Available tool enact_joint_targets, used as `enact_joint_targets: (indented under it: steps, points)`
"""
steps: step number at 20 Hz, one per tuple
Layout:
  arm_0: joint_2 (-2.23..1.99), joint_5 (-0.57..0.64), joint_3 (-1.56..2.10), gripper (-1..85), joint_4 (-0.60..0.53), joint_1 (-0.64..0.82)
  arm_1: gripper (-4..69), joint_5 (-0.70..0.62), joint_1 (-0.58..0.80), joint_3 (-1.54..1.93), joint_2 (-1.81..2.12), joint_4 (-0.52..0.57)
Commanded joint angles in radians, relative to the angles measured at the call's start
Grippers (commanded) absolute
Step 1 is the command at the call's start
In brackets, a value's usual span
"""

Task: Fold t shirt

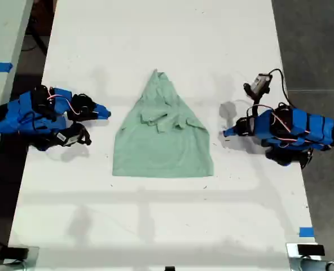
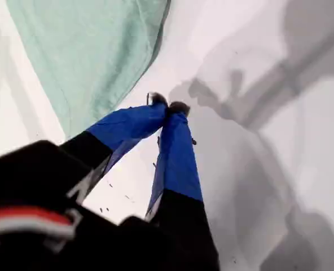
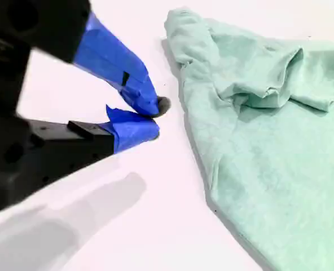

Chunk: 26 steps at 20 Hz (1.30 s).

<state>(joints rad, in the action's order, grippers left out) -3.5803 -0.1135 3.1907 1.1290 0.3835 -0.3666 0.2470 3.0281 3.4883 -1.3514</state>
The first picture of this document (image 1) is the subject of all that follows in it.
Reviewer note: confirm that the pale green t-shirt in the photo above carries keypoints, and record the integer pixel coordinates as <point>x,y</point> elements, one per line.
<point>161,141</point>

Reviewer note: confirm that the pale side table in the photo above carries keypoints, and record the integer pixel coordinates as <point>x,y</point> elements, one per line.
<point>3,31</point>

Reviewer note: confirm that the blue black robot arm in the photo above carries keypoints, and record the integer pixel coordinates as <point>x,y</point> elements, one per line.
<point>9,118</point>
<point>296,127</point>

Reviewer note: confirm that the black labelled camera box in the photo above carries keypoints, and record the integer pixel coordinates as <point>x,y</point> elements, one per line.
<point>68,138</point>

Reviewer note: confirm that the black camera stalk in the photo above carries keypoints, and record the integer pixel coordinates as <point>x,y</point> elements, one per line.
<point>257,97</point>
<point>85,135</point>

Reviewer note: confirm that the small black edge piece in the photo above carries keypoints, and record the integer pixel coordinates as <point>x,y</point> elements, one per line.
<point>169,268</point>

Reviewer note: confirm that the small blue tape square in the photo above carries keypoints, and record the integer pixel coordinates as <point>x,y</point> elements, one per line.
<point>306,232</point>

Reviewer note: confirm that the metal clamp plate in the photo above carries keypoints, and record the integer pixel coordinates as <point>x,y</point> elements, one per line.
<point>34,257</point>
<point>291,251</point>

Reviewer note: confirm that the grey metal pipe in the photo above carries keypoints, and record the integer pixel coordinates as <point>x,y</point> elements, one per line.
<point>319,266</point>
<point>3,267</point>

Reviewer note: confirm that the black clamp block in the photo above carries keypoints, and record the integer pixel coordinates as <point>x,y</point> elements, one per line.
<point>16,253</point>
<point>311,249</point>

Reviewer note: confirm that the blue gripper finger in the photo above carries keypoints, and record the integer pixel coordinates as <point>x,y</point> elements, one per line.
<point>232,129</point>
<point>230,134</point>
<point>100,108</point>
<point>102,114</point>

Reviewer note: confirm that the grey black camera box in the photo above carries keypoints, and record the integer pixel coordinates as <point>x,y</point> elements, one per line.
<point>260,83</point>

